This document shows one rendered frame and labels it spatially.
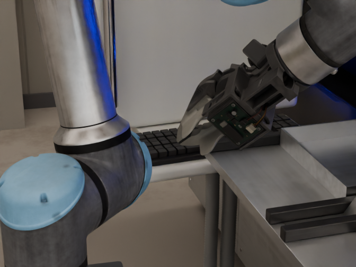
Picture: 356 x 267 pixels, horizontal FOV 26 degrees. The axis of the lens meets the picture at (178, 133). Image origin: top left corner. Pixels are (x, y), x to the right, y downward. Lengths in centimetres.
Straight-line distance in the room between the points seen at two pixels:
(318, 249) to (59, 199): 39
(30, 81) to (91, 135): 307
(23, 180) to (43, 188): 4
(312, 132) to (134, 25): 46
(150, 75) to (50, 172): 71
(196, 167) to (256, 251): 91
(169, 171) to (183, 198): 162
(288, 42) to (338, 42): 6
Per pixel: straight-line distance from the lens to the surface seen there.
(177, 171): 156
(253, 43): 105
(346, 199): 125
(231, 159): 141
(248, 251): 252
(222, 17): 174
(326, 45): 89
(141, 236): 292
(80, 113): 111
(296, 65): 91
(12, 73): 385
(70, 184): 103
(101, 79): 111
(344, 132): 153
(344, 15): 88
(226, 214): 207
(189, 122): 101
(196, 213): 307
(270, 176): 136
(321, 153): 146
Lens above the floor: 147
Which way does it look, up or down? 23 degrees down
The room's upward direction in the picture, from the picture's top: straight up
